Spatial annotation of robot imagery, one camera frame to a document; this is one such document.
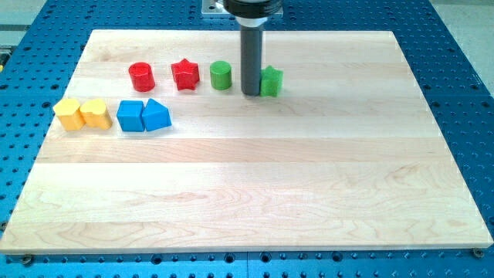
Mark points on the red star block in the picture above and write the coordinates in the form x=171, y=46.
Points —
x=185, y=74

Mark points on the yellow pentagon block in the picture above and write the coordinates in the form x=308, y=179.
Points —
x=67, y=110

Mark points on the yellow heart block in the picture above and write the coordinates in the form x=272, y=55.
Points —
x=95, y=114

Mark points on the blue triangle block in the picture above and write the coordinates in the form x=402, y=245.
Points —
x=155, y=116

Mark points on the light wooden board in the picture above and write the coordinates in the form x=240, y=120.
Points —
x=347, y=156

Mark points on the blue cube block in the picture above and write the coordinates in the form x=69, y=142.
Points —
x=129, y=115

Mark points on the green star block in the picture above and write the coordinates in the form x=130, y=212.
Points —
x=271, y=82

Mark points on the red cylinder block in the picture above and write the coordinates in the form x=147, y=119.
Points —
x=141, y=76

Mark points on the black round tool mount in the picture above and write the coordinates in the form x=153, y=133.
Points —
x=252, y=13

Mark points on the green cylinder block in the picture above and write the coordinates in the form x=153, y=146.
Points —
x=221, y=75

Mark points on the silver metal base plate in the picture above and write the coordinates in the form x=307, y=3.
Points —
x=214, y=8

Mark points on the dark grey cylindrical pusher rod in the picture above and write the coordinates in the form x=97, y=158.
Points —
x=251, y=59

